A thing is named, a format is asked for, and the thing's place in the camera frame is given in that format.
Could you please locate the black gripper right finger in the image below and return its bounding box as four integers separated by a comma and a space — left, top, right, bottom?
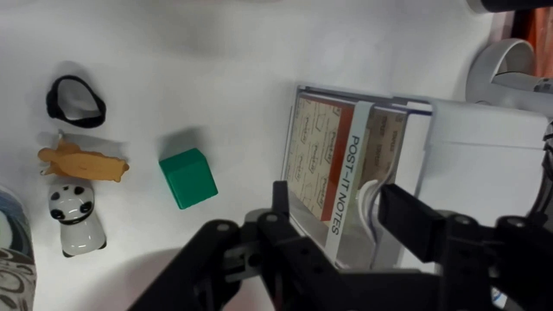
376, 183, 553, 311

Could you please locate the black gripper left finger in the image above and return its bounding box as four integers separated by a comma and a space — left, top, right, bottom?
127, 181, 404, 311

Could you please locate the wooden fish piece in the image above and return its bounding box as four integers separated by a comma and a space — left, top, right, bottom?
35, 139, 131, 184

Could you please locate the green cube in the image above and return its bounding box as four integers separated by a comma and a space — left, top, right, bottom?
156, 146, 219, 210

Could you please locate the clear drawer with sticky notes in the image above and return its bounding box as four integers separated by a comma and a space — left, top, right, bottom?
279, 84, 435, 272

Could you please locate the panda figurine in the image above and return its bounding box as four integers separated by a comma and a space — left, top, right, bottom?
46, 177, 108, 259

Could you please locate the patterned paper cup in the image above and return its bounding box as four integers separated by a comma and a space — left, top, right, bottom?
0, 184, 37, 311

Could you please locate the black heart-shaped ring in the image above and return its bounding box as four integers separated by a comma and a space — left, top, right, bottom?
44, 74, 108, 129

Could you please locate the white drawer box housing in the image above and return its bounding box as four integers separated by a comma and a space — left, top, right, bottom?
410, 98, 549, 229

